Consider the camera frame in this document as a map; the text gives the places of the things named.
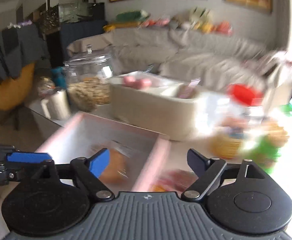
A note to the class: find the pink cardboard box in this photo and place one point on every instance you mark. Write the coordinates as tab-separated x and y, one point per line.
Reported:
85	134

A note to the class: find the yellow chair with clothes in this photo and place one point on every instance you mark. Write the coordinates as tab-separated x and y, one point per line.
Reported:
21	47

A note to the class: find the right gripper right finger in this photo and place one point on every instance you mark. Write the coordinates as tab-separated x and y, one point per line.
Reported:
208	171

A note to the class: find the red spicy strip packet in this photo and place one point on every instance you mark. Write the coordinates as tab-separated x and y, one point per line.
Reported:
174	181

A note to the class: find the green gumball candy dispenser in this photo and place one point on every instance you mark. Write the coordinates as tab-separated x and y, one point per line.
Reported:
265	148

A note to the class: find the glass jar with nuts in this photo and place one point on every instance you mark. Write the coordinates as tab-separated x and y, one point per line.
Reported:
87	78

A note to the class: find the teal bottle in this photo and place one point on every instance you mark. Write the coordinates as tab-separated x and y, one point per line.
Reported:
59	77

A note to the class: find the beige covered sofa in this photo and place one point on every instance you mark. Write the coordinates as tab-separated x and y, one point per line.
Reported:
217	60

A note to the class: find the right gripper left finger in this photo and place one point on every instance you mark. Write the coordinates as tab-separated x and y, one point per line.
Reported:
87	172

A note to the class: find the white ceramic mug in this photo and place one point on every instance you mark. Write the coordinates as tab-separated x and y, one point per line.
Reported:
56	106

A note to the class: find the cream oval container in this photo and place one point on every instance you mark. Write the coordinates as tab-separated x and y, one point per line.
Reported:
158	108

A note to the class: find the round bun in wrapper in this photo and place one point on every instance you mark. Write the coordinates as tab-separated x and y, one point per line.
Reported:
116	170

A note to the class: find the red lid plastic jar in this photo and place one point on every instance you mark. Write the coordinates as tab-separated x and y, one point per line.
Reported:
246	106

